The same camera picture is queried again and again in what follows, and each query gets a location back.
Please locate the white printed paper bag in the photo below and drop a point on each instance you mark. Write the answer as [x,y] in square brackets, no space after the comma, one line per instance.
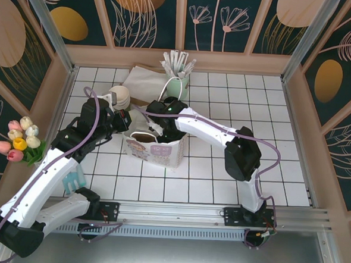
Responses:
[156,154]

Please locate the paper straw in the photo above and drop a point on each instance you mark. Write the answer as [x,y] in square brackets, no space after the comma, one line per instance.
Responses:
[166,67]
[191,66]
[180,60]
[185,60]
[169,62]
[175,61]

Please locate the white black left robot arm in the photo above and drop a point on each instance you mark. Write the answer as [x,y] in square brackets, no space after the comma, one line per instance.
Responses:
[47,174]

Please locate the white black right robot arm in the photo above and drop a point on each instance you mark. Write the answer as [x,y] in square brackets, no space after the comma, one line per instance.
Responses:
[202,125]

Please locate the stack of paper cups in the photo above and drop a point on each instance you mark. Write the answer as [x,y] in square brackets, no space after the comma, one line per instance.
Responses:
[122,95]

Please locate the brown kraft paper stack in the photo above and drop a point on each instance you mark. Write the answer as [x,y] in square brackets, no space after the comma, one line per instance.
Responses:
[141,101]

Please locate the pale green straw holder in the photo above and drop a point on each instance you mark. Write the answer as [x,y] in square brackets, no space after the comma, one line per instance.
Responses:
[185,87]

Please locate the teal toy rake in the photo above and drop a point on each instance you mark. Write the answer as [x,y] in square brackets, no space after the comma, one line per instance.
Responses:
[81,176]

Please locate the white artificial tulip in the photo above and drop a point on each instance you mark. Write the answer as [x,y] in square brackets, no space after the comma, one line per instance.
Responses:
[25,122]
[32,130]
[15,134]
[33,141]

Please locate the tulip bouquet in vase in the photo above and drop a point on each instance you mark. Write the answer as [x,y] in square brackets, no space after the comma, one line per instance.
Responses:
[34,155]

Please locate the yellow artificial tulip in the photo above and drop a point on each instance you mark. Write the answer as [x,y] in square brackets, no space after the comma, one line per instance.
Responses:
[19,143]

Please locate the pink artificial tulip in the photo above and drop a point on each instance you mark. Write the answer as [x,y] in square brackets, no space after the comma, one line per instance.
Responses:
[14,155]
[14,125]
[1,146]

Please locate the steel sheet panel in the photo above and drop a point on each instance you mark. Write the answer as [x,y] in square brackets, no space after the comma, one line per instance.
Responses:
[168,256]

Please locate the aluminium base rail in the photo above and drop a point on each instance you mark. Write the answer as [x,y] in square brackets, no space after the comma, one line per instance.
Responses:
[170,214]

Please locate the aluminium frame post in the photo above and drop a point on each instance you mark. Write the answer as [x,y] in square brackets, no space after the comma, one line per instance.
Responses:
[308,41]
[51,25]

